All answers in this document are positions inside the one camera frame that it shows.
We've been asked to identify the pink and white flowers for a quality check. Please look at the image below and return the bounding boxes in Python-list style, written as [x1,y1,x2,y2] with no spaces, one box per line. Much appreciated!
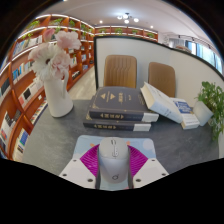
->
[27,28,82,82]

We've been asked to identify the green plant in white pot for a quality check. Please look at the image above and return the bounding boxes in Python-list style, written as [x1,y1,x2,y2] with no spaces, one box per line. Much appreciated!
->
[193,80,224,141]

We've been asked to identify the blue and white book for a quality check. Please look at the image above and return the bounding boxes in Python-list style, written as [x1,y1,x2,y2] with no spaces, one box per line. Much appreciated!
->
[171,97,201,130]

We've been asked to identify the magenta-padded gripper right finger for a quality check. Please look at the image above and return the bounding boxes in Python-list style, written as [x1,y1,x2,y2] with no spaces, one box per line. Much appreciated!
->
[127,144,170,190]

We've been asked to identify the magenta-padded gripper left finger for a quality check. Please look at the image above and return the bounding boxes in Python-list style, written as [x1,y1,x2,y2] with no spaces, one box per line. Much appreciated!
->
[59,143,101,191]

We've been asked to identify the large glass window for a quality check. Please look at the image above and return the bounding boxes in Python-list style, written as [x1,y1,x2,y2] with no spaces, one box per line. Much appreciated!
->
[168,34,223,73]

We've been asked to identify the multi-bulb ceiling lamp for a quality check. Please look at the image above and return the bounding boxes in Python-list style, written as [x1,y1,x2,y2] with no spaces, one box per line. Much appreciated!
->
[116,12,140,25]

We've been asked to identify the white partition with black edge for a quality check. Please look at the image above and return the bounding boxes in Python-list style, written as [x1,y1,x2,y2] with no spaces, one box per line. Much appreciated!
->
[93,35,224,148]

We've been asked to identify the light grey computer mouse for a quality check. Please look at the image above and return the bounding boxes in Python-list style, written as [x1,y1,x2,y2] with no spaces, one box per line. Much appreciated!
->
[97,137,130,183]

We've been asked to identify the white ceramic vase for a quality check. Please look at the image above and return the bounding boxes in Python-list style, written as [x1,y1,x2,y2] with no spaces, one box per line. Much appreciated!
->
[43,71,74,118]

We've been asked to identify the orange wooden bookshelf unit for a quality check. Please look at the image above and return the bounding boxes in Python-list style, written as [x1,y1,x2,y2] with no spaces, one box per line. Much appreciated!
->
[0,13,159,163]

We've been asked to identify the large dark grey book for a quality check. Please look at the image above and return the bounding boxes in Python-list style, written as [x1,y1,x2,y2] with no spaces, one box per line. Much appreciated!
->
[88,86,160,123]

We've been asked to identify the thick white book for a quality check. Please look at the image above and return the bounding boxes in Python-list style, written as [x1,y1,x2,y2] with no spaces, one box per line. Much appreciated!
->
[139,81,184,124]

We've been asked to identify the thin dark grey book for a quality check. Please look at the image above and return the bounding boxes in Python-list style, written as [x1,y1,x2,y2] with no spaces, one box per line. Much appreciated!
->
[83,113,152,132]

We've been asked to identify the tan padded chair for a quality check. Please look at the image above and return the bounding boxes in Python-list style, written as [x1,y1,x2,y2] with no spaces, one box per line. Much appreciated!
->
[147,61,177,98]
[103,54,138,89]

